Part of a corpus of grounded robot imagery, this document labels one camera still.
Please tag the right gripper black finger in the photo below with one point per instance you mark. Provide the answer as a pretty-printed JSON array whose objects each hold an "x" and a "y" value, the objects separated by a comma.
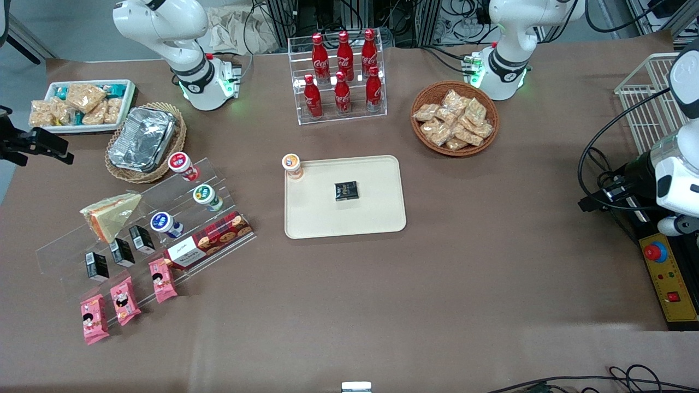
[
  {"x": 12, "y": 159},
  {"x": 52, "y": 143}
]

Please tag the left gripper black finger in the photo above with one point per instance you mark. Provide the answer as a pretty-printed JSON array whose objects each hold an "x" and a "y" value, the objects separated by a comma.
[
  {"x": 640, "y": 170},
  {"x": 617, "y": 196}
]

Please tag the triangle sandwich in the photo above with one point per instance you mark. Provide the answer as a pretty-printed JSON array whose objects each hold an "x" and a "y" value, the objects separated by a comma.
[{"x": 112, "y": 215}]

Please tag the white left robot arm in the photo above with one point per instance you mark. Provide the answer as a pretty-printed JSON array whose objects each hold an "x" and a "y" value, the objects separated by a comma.
[{"x": 508, "y": 33}]

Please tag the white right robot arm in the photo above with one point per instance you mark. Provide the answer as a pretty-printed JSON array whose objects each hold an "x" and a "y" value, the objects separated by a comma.
[{"x": 164, "y": 33}]

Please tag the beige plastic tray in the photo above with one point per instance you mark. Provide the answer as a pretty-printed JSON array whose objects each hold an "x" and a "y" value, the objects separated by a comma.
[{"x": 360, "y": 218}]

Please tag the rice cracker pack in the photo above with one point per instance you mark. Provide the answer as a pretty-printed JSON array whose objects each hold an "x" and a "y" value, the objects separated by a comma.
[
  {"x": 63, "y": 113},
  {"x": 86, "y": 96},
  {"x": 426, "y": 112},
  {"x": 468, "y": 135},
  {"x": 437, "y": 132},
  {"x": 475, "y": 111},
  {"x": 113, "y": 110},
  {"x": 41, "y": 113},
  {"x": 95, "y": 114},
  {"x": 456, "y": 144},
  {"x": 453, "y": 100}
]

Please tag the teal snack packet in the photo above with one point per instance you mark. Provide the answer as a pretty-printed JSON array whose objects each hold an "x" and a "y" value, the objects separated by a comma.
[
  {"x": 116, "y": 89},
  {"x": 61, "y": 93}
]

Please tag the silver foil container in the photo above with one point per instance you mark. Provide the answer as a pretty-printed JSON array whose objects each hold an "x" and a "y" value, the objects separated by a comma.
[{"x": 142, "y": 139}]

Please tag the white plastic bin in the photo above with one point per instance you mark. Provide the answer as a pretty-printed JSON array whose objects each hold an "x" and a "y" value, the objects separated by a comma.
[{"x": 130, "y": 95}]

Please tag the yellow emergency stop box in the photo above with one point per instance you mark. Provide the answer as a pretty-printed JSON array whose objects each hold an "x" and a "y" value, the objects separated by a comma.
[{"x": 669, "y": 284}]

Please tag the grey metal bar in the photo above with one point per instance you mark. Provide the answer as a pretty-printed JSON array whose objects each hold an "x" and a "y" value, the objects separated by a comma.
[{"x": 33, "y": 41}]

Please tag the flat wicker basket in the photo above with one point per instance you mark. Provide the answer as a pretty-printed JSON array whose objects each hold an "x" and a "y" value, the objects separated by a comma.
[{"x": 177, "y": 139}]

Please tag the red lid yogurt bottle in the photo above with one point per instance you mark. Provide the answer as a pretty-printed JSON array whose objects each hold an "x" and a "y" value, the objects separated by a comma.
[{"x": 180, "y": 162}]

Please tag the small black carton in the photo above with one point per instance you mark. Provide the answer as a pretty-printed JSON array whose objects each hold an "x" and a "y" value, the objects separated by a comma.
[
  {"x": 142, "y": 239},
  {"x": 96, "y": 266},
  {"x": 122, "y": 252}
]

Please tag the blue lid yogurt bottle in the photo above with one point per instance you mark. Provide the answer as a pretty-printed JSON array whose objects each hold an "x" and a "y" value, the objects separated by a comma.
[{"x": 163, "y": 222}]

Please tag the green lid yogurt bottle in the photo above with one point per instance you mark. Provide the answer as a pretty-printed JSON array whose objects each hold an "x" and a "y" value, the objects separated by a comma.
[{"x": 204, "y": 194}]

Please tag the clear acrylic step shelf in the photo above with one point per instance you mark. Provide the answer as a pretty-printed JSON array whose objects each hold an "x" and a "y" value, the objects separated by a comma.
[{"x": 218, "y": 180}]

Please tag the pink snack packet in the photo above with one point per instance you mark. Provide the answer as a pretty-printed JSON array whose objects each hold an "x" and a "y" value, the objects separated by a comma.
[
  {"x": 94, "y": 319},
  {"x": 163, "y": 280},
  {"x": 125, "y": 301}
]

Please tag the red plaid cookie box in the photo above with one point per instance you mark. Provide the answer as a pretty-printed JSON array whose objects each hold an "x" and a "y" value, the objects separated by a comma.
[{"x": 213, "y": 240}]

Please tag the beige crumpled cloth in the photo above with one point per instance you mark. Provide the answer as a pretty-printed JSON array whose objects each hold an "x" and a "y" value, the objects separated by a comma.
[{"x": 235, "y": 30}]

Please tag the round wicker bowl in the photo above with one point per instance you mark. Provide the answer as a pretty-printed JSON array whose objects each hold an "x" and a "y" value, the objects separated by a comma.
[{"x": 423, "y": 93}]

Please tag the orange lid yogurt bottle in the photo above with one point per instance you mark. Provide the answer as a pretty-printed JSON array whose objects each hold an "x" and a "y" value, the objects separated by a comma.
[{"x": 292, "y": 164}]

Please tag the red cola bottle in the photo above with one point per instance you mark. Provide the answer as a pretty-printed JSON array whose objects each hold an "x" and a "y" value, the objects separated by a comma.
[
  {"x": 374, "y": 93},
  {"x": 320, "y": 60},
  {"x": 369, "y": 53},
  {"x": 342, "y": 98},
  {"x": 313, "y": 101},
  {"x": 345, "y": 57}
]

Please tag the small black packet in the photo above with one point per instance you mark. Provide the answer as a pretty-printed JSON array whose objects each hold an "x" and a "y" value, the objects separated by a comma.
[{"x": 346, "y": 191}]

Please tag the clear acrylic bottle rack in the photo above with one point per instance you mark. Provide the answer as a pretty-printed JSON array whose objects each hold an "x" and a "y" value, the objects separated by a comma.
[{"x": 355, "y": 112}]

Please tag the aluminium frame rack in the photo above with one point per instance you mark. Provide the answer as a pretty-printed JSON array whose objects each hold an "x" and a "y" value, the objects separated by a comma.
[{"x": 284, "y": 16}]

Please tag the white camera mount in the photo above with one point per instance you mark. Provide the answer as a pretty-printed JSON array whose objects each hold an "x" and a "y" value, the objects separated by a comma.
[{"x": 356, "y": 387}]

